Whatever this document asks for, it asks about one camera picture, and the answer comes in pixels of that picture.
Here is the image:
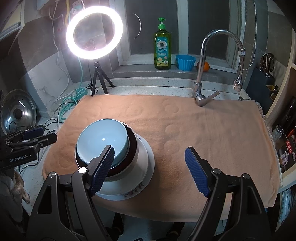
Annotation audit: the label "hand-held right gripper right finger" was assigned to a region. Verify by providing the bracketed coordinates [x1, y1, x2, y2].
[184, 146, 272, 241]

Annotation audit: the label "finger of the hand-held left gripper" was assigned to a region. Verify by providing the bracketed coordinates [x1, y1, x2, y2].
[7, 133, 58, 151]
[6, 125, 45, 143]

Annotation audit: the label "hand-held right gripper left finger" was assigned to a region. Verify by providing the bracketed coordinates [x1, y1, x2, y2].
[29, 145, 115, 241]

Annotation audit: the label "light blue ceramic bowl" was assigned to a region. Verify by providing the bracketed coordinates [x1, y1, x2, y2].
[76, 119, 129, 167]

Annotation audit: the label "large steel bowl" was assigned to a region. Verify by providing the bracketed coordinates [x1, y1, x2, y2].
[74, 121, 139, 178]

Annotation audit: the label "white plate grey leaf print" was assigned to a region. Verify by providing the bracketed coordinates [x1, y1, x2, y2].
[95, 133, 149, 196]

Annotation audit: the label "white plate large pink flowers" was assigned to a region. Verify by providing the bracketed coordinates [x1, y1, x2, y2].
[96, 148, 155, 202]

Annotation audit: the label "person's left hand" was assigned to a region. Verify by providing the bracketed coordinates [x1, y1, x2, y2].
[13, 171, 31, 205]

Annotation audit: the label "steel pot lid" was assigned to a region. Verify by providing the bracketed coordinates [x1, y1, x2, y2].
[0, 89, 37, 136]

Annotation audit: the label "orange towel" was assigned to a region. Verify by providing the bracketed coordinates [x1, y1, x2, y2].
[42, 94, 284, 220]

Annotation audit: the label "black tripod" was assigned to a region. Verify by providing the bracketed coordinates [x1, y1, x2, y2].
[89, 60, 115, 95]

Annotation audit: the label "glass jar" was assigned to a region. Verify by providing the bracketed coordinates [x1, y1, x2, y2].
[272, 125, 284, 141]

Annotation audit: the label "black red box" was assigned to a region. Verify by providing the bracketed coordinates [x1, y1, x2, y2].
[279, 137, 296, 172]

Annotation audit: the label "chrome faucet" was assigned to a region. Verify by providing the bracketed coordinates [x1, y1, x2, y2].
[191, 29, 247, 107]

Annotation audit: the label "orange fruit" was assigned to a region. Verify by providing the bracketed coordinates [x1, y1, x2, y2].
[196, 61, 210, 73]

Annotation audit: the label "blue fluted cup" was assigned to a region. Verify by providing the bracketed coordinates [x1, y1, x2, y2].
[175, 54, 196, 71]

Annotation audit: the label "green dish soap bottle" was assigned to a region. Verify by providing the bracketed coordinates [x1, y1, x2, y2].
[154, 17, 173, 70]

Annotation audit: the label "cream shelf unit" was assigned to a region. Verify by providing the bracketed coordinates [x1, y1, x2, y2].
[264, 58, 296, 193]

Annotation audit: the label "scissors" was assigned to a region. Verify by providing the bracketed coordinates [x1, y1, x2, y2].
[260, 53, 274, 78]

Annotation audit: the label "window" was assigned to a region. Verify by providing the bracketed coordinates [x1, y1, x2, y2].
[116, 0, 245, 70]

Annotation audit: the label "black cable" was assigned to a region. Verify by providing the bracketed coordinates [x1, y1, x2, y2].
[14, 117, 59, 173]

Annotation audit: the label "teal cable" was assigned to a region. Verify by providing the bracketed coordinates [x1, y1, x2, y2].
[57, 57, 87, 122]

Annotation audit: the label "white cable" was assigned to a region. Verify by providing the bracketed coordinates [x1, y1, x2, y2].
[48, 0, 75, 103]

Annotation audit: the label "ring light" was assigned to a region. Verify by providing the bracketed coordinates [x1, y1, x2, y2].
[66, 6, 124, 60]

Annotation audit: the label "wall socket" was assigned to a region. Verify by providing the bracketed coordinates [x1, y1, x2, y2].
[69, 0, 86, 11]

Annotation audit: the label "metal shower hose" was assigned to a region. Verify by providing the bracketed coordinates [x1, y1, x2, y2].
[244, 0, 259, 71]

